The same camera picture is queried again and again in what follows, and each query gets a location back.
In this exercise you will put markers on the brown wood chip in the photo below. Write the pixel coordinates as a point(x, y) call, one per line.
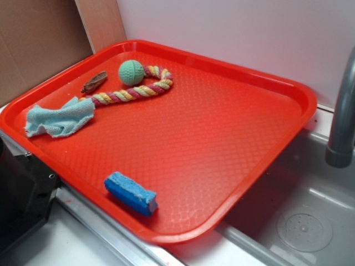
point(94, 83)

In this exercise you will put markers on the light blue cloth rag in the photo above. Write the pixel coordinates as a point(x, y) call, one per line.
point(62, 122)

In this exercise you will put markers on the grey sink basin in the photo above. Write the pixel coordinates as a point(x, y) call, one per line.
point(299, 212)

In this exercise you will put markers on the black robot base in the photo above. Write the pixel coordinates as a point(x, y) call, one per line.
point(28, 187)

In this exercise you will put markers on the green ball rope toy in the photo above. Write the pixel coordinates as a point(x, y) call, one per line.
point(143, 81)

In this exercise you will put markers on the red plastic tray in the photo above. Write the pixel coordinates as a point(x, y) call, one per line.
point(200, 146)

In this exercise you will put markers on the brown cardboard panel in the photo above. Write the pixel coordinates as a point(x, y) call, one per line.
point(39, 39)

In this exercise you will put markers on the grey metal faucet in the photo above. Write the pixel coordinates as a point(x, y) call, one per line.
point(340, 145)

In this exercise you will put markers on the blue sponge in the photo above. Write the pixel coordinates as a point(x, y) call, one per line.
point(131, 194)

